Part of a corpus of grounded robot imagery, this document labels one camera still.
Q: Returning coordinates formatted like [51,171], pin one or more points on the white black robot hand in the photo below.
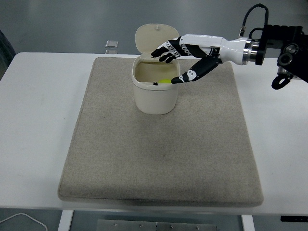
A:
[231,49]

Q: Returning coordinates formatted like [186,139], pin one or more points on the yellow tennis ball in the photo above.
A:
[164,81]

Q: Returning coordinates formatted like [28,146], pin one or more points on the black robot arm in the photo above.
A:
[279,43]

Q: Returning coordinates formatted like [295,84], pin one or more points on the cream bin with flip lid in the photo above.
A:
[155,99]

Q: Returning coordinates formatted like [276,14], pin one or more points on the beige fabric mat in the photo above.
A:
[156,156]

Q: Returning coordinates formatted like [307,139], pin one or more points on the white table leg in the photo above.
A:
[247,223]
[65,220]

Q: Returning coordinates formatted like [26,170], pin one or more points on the black flat bar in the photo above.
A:
[294,219]

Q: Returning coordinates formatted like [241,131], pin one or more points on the grey metal plate with screws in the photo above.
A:
[156,226]

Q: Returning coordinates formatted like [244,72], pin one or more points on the dark grey object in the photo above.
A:
[6,53]

